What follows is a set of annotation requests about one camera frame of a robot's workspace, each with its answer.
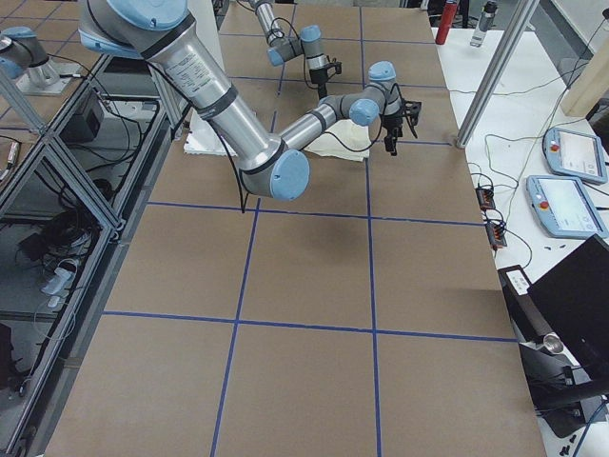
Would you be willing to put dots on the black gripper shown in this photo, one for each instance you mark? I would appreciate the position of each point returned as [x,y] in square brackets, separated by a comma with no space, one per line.
[318,76]
[393,122]

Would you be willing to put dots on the cream long-sleeve cat shirt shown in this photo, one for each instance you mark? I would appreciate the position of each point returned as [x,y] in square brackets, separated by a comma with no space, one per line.
[344,140]

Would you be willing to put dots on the second grey robot base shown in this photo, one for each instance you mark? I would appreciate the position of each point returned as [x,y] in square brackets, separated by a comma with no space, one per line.
[25,61]

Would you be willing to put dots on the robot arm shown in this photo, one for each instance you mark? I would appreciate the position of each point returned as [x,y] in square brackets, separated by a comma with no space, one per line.
[285,44]
[163,33]

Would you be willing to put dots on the orange connector board far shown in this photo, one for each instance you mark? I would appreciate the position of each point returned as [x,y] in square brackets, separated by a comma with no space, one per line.
[485,196]

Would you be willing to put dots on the orange connector board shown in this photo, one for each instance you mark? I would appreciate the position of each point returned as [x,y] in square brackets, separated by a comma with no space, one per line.
[495,231]
[485,196]

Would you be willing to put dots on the orange connector board near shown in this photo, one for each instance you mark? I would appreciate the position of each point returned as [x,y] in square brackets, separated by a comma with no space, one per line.
[495,231]

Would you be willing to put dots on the red bottle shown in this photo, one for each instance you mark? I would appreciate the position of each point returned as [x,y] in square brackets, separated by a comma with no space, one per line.
[448,13]

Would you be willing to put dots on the clear water bottle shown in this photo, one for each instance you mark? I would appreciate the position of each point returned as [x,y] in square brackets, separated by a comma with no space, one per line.
[484,23]

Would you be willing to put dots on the near teach pendant tablet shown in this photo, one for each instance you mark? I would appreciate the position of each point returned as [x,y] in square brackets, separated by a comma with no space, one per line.
[564,208]

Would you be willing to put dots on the teach pendant tablet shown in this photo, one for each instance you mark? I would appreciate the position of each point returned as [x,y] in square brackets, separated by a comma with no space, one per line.
[577,154]
[564,208]

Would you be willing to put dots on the far teach pendant tablet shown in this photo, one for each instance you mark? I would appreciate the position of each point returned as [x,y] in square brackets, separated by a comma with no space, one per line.
[577,154]

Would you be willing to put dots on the black monitor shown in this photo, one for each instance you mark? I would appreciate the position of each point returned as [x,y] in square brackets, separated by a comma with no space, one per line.
[562,320]

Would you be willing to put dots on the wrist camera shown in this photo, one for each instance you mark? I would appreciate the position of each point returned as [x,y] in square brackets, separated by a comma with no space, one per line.
[412,110]
[335,67]

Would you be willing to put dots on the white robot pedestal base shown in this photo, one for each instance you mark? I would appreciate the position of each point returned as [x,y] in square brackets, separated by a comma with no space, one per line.
[201,138]

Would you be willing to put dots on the aluminium frame post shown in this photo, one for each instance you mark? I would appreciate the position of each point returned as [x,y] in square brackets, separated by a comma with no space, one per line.
[497,65]

